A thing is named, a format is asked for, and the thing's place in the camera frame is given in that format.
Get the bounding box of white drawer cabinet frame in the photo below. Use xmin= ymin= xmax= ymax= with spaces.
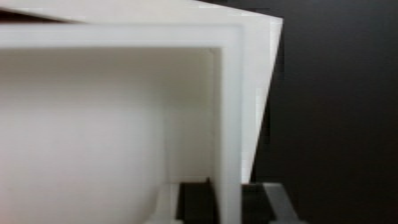
xmin=0 ymin=0 xmax=283 ymax=183

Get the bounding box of white drawer box one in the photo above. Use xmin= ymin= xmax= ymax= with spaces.
xmin=0 ymin=24 xmax=244 ymax=224

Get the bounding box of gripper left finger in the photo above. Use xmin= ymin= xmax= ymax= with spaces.
xmin=144 ymin=177 xmax=219 ymax=224

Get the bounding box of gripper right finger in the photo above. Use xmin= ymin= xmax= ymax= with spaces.
xmin=242 ymin=182 xmax=310 ymax=224

